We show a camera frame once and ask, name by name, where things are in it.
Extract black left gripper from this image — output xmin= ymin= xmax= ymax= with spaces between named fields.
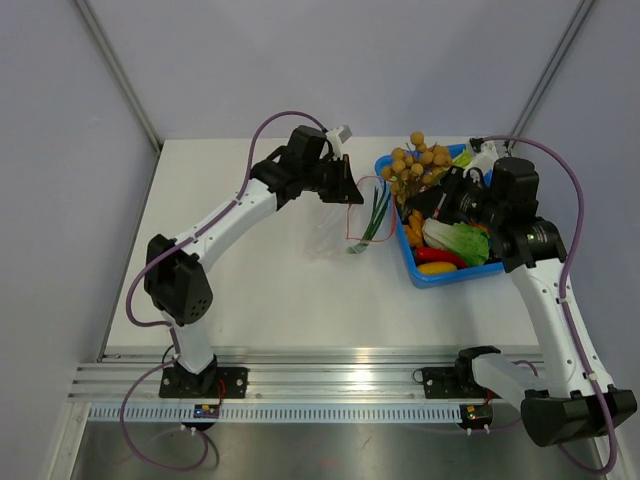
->
xmin=301 ymin=154 xmax=363 ymax=204

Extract blue plastic bin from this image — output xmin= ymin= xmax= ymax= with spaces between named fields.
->
xmin=374 ymin=144 xmax=504 ymax=289

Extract clear zip bag orange zipper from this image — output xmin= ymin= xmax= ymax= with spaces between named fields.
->
xmin=304 ymin=174 xmax=398 ymax=260

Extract longan bunch with leaves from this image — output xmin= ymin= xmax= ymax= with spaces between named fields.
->
xmin=380 ymin=131 xmax=453 ymax=204

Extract napa cabbage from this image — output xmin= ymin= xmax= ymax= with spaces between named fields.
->
xmin=422 ymin=218 xmax=490 ymax=267

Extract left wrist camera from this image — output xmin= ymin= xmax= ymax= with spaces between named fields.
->
xmin=326 ymin=125 xmax=352 ymax=151

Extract light green leafy vegetable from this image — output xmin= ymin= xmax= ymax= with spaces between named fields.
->
xmin=452 ymin=150 xmax=473 ymax=169

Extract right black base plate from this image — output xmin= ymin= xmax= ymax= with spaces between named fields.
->
xmin=415 ymin=366 xmax=500 ymax=400

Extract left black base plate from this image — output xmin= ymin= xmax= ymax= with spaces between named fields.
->
xmin=159 ymin=367 xmax=249 ymax=399

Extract white slotted cable duct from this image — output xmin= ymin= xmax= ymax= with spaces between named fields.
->
xmin=89 ymin=402 xmax=462 ymax=424

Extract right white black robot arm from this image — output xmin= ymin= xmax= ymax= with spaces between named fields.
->
xmin=407 ymin=157 xmax=638 ymax=447

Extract red chili pepper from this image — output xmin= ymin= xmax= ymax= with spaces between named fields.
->
xmin=415 ymin=247 xmax=467 ymax=269

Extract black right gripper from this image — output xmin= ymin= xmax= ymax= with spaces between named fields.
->
xmin=407 ymin=166 xmax=505 ymax=231

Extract yellow mango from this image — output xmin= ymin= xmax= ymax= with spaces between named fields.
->
xmin=417 ymin=261 xmax=458 ymax=276

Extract green scallion bunch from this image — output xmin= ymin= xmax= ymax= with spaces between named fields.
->
xmin=346 ymin=176 xmax=395 ymax=255

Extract orange ginger root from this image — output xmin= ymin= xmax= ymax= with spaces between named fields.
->
xmin=404 ymin=210 xmax=424 ymax=248

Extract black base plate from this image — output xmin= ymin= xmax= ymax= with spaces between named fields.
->
xmin=415 ymin=366 xmax=500 ymax=400
xmin=159 ymin=367 xmax=249 ymax=399

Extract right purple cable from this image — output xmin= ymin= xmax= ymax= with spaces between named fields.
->
xmin=414 ymin=135 xmax=619 ymax=476

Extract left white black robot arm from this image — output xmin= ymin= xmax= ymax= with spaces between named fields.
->
xmin=144 ymin=126 xmax=364 ymax=399

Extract aluminium rail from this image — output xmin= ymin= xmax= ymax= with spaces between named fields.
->
xmin=67 ymin=349 xmax=612 ymax=405

